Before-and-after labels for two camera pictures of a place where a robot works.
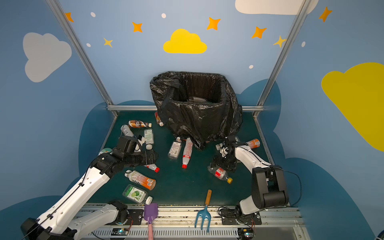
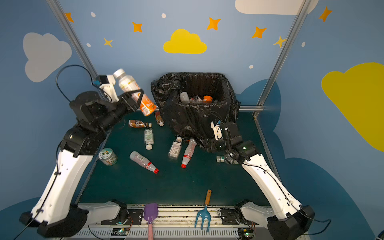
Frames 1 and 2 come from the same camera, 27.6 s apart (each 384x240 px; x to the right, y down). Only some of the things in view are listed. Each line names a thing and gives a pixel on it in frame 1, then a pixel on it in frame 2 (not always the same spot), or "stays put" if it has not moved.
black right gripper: x=221 y=163 to x=216 y=144
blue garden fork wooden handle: x=205 y=213 stays put
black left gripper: x=144 y=159 to x=126 y=101
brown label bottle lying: x=137 y=124 stays put
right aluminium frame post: x=294 y=28 stays put
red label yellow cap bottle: x=219 y=173 to x=196 y=99
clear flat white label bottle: x=175 y=148 stays put
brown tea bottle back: x=158 y=119 stays put
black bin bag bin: x=202 y=107 stays put
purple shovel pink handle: x=150 y=214 stays put
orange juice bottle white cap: x=140 y=179 to x=127 y=84
